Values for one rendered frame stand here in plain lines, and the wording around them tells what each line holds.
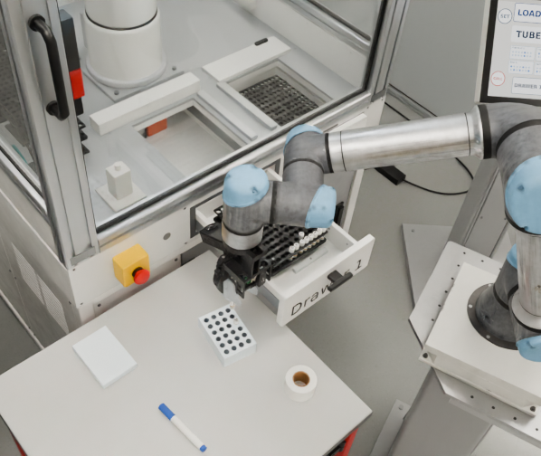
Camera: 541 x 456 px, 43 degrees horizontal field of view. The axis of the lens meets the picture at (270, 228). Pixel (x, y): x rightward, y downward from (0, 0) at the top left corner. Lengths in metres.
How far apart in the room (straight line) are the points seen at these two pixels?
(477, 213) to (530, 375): 1.03
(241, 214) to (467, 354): 0.69
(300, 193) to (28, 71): 0.48
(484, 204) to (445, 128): 1.31
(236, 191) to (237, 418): 0.58
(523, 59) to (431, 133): 0.91
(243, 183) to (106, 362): 0.62
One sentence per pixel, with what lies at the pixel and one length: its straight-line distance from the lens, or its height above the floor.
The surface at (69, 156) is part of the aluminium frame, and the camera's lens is 1.32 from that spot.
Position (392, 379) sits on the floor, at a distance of 2.52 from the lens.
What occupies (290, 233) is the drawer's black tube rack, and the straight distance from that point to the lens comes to 1.64.
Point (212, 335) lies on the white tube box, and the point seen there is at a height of 0.80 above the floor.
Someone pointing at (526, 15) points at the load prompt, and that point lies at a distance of 2.12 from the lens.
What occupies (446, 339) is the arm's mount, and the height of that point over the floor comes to 0.83.
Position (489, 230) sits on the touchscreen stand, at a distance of 2.64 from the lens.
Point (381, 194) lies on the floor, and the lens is 3.07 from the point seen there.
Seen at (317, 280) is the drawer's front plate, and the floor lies 0.92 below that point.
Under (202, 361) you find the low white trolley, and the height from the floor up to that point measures 0.76.
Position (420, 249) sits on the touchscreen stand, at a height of 0.04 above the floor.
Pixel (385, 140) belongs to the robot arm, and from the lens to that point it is 1.23.
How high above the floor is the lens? 2.13
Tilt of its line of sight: 49 degrees down
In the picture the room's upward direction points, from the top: 7 degrees clockwise
